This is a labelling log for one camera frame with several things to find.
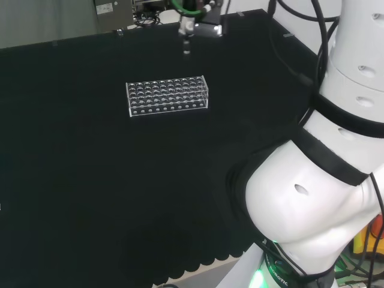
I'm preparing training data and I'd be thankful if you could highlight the camera on tripod head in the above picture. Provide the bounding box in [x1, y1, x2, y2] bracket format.
[177, 0, 224, 55]

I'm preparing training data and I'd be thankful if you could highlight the yellow stop button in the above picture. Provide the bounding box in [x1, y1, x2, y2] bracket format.
[352, 209, 384, 256]

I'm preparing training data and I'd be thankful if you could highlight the green cable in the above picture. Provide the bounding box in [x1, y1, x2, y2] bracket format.
[169, 0, 215, 16]

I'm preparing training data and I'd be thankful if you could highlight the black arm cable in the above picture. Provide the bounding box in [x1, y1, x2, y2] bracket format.
[268, 0, 341, 88]

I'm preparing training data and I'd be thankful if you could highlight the clear test tube rack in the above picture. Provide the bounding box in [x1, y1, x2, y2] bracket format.
[125, 75, 209, 118]

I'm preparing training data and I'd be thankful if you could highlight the black cable bundle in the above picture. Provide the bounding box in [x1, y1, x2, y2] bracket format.
[133, 14, 163, 28]

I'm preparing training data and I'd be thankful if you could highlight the black bench cloth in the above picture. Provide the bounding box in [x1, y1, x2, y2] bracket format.
[0, 8, 320, 287]

